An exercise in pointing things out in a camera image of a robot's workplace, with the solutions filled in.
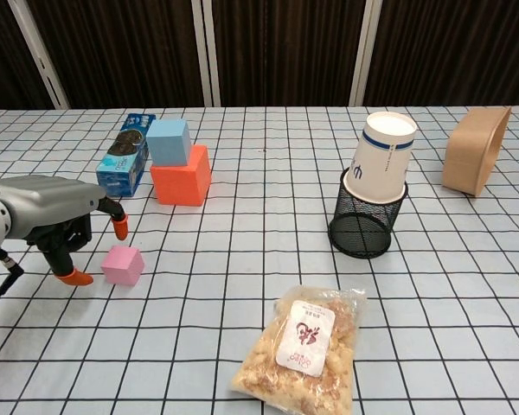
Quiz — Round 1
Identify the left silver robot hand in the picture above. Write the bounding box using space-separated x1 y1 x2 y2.
0 176 130 289

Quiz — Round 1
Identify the orange foam cube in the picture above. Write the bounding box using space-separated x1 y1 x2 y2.
150 144 212 207

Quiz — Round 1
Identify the black mesh pen holder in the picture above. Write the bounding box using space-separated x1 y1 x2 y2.
328 169 409 259

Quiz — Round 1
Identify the pink foam cube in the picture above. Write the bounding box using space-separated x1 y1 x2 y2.
101 245 145 287

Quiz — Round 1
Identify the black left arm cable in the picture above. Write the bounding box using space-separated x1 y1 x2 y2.
0 248 25 319

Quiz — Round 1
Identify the blue Oreo cookie box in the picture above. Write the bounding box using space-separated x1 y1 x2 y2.
95 112 159 199

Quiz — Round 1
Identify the light blue foam cube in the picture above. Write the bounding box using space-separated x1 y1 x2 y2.
145 118 192 168

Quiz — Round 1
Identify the white paper cup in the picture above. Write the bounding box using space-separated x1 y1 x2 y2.
343 111 418 203

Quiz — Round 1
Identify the clear snack bag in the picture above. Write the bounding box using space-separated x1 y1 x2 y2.
230 284 368 415

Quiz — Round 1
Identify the white metal frame post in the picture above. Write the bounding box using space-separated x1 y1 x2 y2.
348 0 384 107
193 0 222 108
9 0 72 110

